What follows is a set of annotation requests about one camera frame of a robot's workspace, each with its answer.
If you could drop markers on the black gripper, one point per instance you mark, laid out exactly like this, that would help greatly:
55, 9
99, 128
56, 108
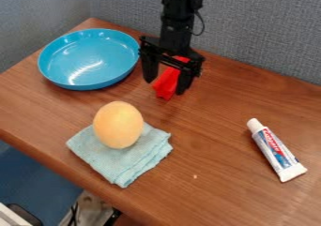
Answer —
187, 61

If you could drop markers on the red plastic block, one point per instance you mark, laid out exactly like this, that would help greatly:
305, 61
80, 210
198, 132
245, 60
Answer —
166, 83

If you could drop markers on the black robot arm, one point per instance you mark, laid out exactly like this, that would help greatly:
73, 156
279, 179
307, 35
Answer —
171, 49

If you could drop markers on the blue plate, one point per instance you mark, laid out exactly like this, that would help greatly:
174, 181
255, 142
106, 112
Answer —
88, 59

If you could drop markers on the orange egg-shaped object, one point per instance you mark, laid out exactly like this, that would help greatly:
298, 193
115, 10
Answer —
118, 124

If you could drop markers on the white object bottom corner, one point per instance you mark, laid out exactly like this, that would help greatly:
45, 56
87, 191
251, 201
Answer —
13, 215

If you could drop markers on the light blue folded cloth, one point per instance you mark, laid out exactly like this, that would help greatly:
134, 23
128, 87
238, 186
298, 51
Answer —
122, 165

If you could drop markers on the white toothpaste tube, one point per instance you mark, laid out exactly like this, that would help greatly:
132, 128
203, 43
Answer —
277, 153

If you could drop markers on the grey bag under table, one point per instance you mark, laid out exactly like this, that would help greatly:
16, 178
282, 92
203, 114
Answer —
89, 212

